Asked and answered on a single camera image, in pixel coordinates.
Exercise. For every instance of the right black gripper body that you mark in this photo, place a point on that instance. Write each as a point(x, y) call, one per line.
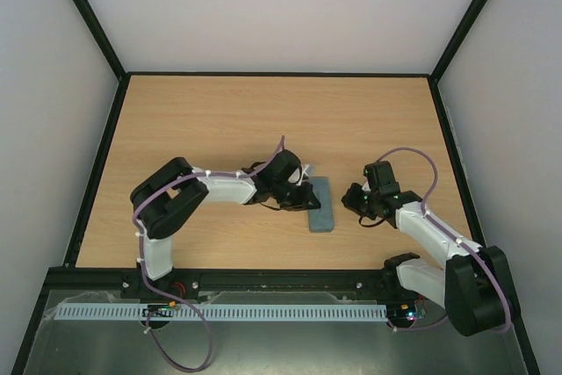
point(356, 201)

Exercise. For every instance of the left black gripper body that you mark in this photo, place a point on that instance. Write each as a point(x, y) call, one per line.
point(289, 197)

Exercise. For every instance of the grey glasses case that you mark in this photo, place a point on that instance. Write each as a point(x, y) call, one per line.
point(321, 220)

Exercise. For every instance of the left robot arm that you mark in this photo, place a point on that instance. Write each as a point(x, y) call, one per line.
point(164, 202)

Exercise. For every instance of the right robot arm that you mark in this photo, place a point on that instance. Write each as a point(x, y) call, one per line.
point(470, 282)

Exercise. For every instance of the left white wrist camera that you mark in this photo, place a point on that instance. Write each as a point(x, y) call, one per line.
point(301, 174)

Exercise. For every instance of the black aluminium frame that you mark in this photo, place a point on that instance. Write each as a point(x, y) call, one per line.
point(68, 277)

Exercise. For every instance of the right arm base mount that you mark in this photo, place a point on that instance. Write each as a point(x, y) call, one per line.
point(382, 286)

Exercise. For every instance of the white slotted cable duct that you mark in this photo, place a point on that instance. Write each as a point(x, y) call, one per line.
point(221, 312)

